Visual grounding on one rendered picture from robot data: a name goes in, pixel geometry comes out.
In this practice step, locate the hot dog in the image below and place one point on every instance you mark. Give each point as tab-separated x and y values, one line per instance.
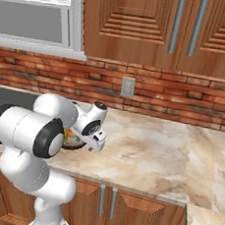
69	134

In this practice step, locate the dark grey sink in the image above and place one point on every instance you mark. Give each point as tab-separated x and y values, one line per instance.
7	97

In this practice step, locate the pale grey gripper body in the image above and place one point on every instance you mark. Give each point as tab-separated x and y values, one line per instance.
96	144

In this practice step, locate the dark bowl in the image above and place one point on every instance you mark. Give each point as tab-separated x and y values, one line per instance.
74	144

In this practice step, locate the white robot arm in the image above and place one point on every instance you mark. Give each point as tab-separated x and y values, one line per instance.
26	131

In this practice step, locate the white framed window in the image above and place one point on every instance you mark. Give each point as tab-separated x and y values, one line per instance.
32	23

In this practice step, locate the green pear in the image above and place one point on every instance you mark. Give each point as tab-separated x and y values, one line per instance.
65	139

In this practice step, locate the grey wall socket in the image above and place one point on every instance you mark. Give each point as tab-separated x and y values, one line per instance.
128	87

